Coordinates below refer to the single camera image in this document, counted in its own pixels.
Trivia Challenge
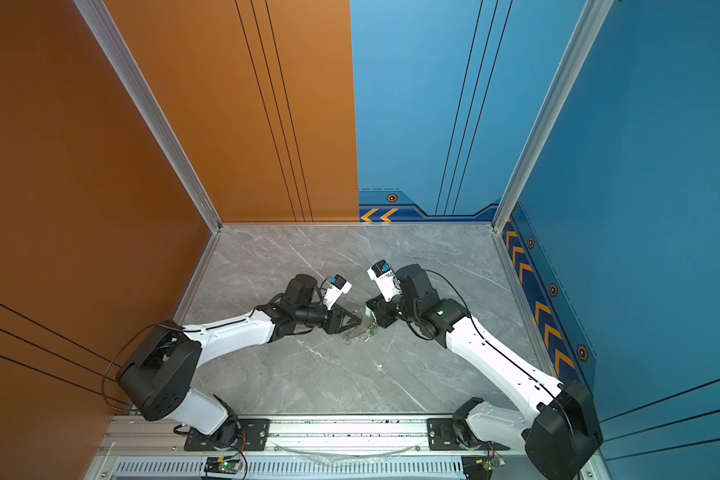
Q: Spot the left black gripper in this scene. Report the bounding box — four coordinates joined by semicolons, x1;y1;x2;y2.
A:
296;302;363;336

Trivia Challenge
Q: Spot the grey metal key holder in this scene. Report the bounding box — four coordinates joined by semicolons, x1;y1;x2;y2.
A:
343;323;380;345

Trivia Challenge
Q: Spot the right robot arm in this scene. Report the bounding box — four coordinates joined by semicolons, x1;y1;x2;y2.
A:
366;260;603;479

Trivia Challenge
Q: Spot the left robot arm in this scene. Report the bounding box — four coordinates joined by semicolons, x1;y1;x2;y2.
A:
116;274;361;451

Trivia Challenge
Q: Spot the right green circuit board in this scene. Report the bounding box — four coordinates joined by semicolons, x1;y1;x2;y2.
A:
475;457;501;471

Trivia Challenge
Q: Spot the green circuit board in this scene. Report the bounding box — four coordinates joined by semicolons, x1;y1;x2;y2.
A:
475;457;501;471
203;456;245;479

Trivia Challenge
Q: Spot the left green circuit board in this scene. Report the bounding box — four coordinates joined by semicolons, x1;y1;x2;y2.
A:
203;456;245;479

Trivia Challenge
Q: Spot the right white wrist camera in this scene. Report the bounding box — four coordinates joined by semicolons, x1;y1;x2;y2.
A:
367;259;402;302

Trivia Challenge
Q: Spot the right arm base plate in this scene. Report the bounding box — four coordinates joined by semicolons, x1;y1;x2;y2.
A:
426;417;509;451

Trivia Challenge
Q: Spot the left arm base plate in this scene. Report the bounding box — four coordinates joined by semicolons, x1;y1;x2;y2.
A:
184;418;271;453

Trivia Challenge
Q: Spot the aluminium front rail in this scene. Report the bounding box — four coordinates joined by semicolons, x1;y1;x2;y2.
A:
83;412;613;480

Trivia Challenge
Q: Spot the right aluminium corner post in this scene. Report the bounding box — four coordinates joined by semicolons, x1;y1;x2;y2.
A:
492;0;614;234

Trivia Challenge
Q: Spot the aluminium corner post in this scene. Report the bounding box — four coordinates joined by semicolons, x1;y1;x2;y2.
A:
492;0;614;234
74;0;223;234

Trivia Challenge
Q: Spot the left aluminium corner post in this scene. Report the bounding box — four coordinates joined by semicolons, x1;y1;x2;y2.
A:
74;0;223;234

